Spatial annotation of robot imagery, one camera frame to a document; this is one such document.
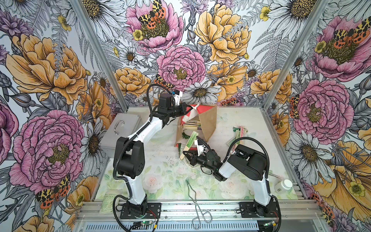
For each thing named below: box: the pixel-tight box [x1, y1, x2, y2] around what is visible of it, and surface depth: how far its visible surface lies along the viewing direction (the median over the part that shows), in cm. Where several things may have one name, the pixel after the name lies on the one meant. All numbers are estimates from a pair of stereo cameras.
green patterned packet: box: [99, 193, 116, 215], surface depth 75 cm
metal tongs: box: [185, 179, 213, 230], surface depth 76 cm
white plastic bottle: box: [273, 178, 294, 195], surface depth 76 cm
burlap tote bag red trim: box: [174, 104, 217, 151], surface depth 91 cm
